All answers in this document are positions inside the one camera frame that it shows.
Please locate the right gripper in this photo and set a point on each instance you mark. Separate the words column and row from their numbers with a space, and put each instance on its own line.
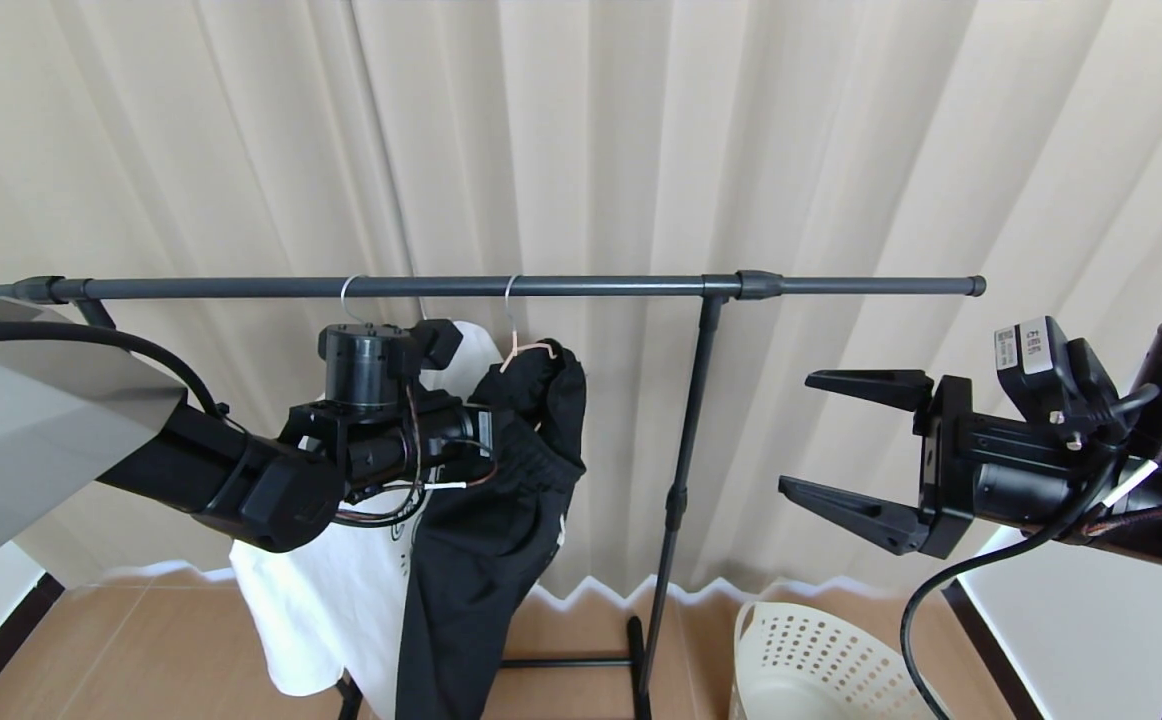
column 1011, row 470

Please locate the beige curtain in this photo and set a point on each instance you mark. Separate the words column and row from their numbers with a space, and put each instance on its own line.
column 641, row 130

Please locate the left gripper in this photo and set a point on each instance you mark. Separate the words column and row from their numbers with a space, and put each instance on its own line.
column 441, row 445

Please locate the black clothes rack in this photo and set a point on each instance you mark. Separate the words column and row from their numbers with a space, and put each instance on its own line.
column 441, row 287

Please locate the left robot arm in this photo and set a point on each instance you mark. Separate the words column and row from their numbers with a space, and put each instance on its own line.
column 31, row 430

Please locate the pink clothes hanger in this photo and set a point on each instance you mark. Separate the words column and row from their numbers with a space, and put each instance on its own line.
column 346, row 300
column 511, row 330

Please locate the black garment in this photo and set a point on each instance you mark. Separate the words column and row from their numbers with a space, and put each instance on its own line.
column 481, row 560

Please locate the white printed garment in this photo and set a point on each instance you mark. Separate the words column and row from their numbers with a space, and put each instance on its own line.
column 321, row 610

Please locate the white laundry basket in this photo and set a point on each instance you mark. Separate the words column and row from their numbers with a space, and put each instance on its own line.
column 821, row 660

